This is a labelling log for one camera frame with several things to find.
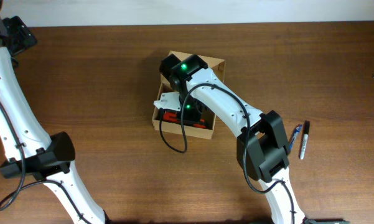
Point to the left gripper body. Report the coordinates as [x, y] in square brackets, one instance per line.
[22, 38]

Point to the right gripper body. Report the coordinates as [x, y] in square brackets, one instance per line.
[190, 109]

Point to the orange utility knife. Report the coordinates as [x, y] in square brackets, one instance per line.
[172, 118]

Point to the blue pen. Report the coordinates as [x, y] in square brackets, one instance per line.
[294, 135]

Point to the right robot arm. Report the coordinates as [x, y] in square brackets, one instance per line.
[262, 146]

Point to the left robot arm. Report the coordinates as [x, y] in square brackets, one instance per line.
[32, 155]

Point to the black and white marker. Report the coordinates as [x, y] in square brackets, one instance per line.
[304, 139]

